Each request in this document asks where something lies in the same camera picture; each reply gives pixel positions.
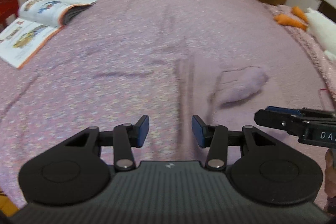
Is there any lilac knitted sweater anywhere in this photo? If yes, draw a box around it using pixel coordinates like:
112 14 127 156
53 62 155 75
208 65 269 107

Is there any person's right hand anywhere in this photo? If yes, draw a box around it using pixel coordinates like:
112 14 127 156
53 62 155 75
325 149 336 215

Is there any pink textured blanket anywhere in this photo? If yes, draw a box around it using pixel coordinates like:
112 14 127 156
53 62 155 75
264 4 335 99

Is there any white plush goose toy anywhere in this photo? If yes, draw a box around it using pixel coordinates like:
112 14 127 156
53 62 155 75
273 6 336 63

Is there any pink floral bed sheet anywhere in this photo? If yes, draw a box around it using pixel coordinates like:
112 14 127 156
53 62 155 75
1 0 333 207

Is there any open picture book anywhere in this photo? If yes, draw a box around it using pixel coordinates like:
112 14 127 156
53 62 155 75
1 0 98 69

